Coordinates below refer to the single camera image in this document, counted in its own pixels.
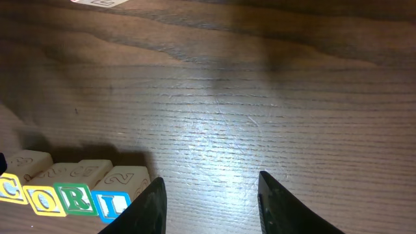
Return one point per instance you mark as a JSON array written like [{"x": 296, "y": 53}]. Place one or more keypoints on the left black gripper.
[{"x": 3, "y": 164}]

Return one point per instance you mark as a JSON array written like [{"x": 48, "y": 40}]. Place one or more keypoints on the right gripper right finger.
[{"x": 281, "y": 212}]

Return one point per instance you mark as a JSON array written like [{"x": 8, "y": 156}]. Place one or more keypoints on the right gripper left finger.
[{"x": 145, "y": 215}]

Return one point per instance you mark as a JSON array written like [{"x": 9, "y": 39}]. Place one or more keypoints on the yellow C block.
[{"x": 21, "y": 168}]

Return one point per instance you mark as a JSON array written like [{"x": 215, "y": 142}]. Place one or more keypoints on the blue L block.
[{"x": 118, "y": 189}]

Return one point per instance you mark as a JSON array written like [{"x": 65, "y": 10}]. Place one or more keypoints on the yellow O block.
[{"x": 41, "y": 194}]

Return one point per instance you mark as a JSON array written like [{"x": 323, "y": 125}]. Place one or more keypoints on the green R block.
[{"x": 74, "y": 189}]

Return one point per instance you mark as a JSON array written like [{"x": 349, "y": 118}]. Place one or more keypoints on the red I block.
[{"x": 100, "y": 3}]

